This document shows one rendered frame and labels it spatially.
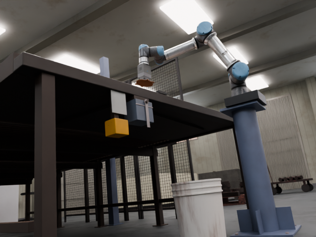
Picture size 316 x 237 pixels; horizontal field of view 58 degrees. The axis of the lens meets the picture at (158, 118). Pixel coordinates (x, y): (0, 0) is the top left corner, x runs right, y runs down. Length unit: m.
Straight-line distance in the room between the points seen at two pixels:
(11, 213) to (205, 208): 5.70
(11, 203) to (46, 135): 5.78
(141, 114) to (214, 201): 0.62
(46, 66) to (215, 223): 1.14
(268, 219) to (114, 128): 1.20
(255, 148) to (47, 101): 1.40
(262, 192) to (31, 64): 1.58
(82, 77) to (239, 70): 1.15
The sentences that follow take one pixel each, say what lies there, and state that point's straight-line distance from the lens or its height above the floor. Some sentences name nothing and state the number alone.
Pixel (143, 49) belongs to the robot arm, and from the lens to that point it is 2.21.
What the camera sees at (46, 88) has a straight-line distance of 1.25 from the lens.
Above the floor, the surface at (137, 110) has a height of 0.76.
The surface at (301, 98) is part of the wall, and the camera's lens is 11.69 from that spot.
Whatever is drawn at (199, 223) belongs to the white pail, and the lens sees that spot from 1.61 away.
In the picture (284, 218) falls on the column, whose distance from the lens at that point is 2.12.
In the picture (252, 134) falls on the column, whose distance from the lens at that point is 2.08.
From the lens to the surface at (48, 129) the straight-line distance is 1.20.
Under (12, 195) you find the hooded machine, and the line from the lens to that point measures 6.95.
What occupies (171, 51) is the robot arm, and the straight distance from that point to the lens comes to 2.31.
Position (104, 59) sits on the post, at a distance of 4.41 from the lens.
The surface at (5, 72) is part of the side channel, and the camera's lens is 1.37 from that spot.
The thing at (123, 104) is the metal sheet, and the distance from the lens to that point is 1.49.
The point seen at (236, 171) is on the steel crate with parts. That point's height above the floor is 0.64.
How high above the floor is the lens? 0.32
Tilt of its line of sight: 15 degrees up
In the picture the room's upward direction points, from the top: 6 degrees counter-clockwise
